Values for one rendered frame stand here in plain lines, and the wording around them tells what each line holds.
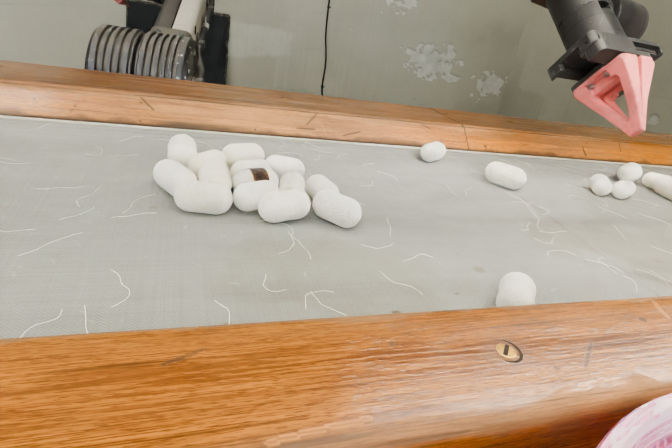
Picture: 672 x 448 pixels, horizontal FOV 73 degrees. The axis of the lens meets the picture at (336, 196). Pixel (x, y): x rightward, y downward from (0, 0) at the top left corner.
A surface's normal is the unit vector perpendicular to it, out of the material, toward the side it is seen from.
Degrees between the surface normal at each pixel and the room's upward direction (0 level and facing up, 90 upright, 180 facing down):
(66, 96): 45
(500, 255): 0
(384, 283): 0
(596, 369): 0
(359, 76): 90
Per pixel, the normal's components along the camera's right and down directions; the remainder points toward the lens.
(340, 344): 0.17, -0.91
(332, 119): 0.33, -0.35
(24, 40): 0.29, 0.42
